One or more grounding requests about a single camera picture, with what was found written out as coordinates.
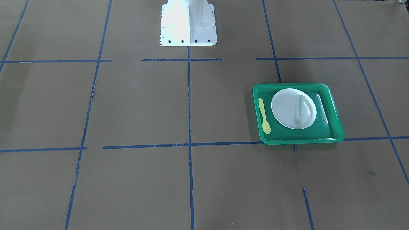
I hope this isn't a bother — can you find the white plastic fork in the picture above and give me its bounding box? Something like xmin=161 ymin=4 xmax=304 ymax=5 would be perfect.
xmin=295 ymin=95 xmax=304 ymax=129

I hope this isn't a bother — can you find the yellow plastic spoon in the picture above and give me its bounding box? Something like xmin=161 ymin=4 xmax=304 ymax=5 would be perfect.
xmin=258 ymin=98 xmax=271 ymax=134

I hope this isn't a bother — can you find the white round plate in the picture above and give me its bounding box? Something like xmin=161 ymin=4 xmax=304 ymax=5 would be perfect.
xmin=271 ymin=88 xmax=317 ymax=130

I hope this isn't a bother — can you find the green plastic tray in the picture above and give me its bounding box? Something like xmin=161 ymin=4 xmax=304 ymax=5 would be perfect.
xmin=252 ymin=83 xmax=345 ymax=145

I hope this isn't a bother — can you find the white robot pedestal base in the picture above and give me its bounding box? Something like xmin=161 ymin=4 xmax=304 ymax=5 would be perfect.
xmin=160 ymin=0 xmax=218 ymax=47

